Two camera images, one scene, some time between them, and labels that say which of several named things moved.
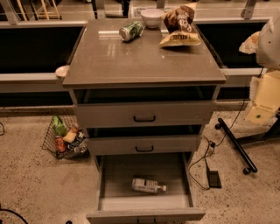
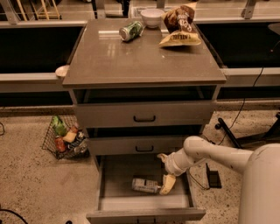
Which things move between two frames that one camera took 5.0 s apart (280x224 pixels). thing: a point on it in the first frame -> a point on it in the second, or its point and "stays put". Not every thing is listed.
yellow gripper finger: [249, 45] -> [168, 182]
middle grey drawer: [143, 144] stays put
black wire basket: [66, 138] stays put
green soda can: [131, 31] stays put
